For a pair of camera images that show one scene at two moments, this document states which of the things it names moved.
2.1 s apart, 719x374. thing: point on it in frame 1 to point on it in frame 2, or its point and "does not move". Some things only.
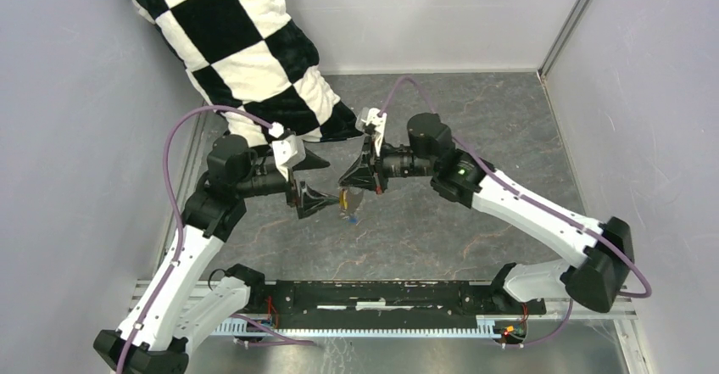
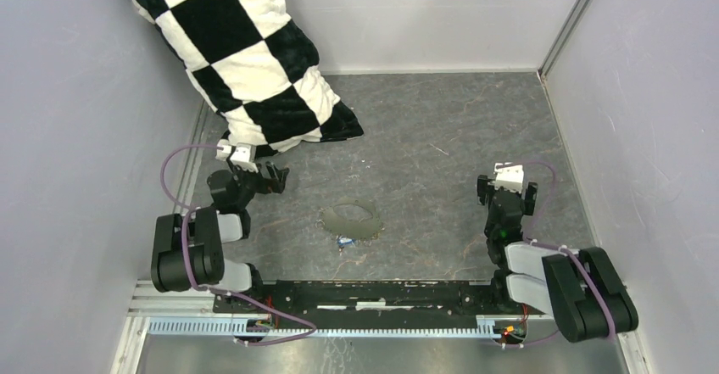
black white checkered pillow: [238, 36] does not move
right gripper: [368, 170] to [485, 189]
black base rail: [275, 303] does not move
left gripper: [309, 201] to [275, 184]
